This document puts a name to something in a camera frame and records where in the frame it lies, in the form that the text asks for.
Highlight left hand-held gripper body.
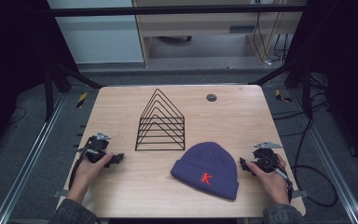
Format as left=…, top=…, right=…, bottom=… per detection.
left=79, top=132, right=113, bottom=164

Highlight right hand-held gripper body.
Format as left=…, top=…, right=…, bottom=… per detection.
left=253, top=141, right=288, bottom=180

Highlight black wire rack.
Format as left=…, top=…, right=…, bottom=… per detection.
left=134, top=88, right=186, bottom=152

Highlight purple knit beanie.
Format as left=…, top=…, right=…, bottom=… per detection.
left=170, top=141, right=240, bottom=202

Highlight person's left hand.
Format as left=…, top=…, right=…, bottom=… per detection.
left=66, top=151, right=115, bottom=205

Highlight person's right hand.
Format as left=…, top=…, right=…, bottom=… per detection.
left=245, top=153, right=292, bottom=206

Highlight yellow black striped tape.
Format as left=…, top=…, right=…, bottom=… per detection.
left=274, top=89, right=293, bottom=104
left=76, top=91, right=89, bottom=109

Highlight black metal stand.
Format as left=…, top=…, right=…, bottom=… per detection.
left=41, top=55, right=106, bottom=123
left=255, top=60, right=315, bottom=119

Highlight white cabinet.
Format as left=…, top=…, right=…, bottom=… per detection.
left=46, top=0, right=145, bottom=64

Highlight light wooden desk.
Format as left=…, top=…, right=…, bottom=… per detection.
left=131, top=0, right=307, bottom=68

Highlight right hand-held gripper cable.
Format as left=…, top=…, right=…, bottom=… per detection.
left=271, top=155, right=295, bottom=203

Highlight hand-held gripper cable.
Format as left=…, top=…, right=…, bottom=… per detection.
left=271, top=155, right=295, bottom=203
left=68, top=150, right=90, bottom=191

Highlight left hand-held gripper cable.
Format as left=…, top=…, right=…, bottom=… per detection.
left=68, top=150, right=90, bottom=191

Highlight aluminium floor rail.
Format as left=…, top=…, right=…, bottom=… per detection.
left=288, top=90, right=358, bottom=224
left=0, top=92, right=68, bottom=224

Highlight black floor cable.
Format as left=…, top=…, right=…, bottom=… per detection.
left=273, top=102, right=339, bottom=208

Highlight hanging black cables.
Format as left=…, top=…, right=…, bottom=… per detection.
left=251, top=0, right=292, bottom=66

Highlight black frame crossbar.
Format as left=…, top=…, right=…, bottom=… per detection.
left=48, top=3, right=307, bottom=18

